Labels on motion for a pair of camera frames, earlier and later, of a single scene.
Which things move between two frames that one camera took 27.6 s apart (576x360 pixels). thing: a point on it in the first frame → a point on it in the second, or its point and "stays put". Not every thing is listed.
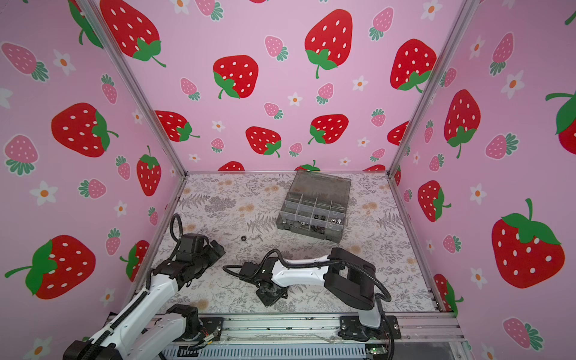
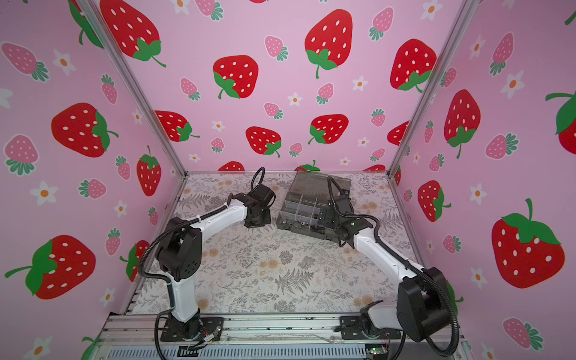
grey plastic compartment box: (316, 203) stays put
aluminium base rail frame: (422, 337) stays put
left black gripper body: (207, 258) → (264, 219)
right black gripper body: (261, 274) → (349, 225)
